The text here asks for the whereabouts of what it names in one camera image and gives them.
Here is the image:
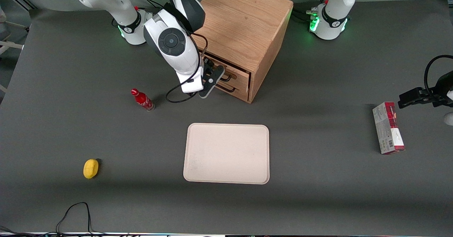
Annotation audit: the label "white metal stand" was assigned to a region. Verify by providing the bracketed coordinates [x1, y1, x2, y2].
[0, 20, 31, 93]

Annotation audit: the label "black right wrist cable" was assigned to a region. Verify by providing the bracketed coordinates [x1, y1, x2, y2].
[165, 33, 209, 104]

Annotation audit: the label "black left arm base cables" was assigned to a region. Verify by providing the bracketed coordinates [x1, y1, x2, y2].
[292, 0, 331, 25]

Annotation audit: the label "cream rectangular tray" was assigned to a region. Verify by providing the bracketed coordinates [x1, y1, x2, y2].
[183, 123, 270, 185]

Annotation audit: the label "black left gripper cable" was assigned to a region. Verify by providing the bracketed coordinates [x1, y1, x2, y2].
[424, 55, 453, 96]

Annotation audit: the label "black cable at table edge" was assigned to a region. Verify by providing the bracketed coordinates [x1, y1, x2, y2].
[0, 202, 107, 237]

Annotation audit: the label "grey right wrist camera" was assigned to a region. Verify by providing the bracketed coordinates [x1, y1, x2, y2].
[198, 66, 226, 99]

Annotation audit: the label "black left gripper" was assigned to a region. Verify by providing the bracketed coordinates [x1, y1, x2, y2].
[398, 70, 453, 109]

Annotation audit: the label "grey and red carton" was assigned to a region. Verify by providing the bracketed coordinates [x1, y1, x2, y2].
[372, 102, 406, 155]

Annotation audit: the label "wooden drawer cabinet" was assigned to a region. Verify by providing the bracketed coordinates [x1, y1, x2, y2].
[191, 0, 294, 104]

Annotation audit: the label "wooden drawer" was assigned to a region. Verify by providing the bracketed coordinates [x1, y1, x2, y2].
[202, 49, 252, 89]
[214, 80, 251, 103]

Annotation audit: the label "yellow lemon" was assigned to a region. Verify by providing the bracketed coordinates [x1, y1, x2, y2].
[83, 159, 99, 179]

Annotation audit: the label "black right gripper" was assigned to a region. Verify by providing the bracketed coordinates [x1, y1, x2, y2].
[202, 54, 229, 82]

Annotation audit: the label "red soda bottle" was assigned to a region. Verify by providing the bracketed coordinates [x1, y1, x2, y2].
[131, 88, 155, 112]

